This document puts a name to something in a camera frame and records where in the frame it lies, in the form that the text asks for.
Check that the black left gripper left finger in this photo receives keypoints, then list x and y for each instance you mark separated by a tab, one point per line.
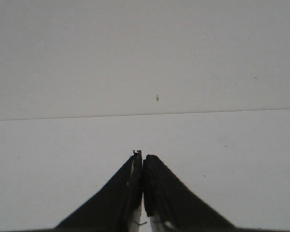
118	203

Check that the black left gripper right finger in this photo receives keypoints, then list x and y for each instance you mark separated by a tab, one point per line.
171	205

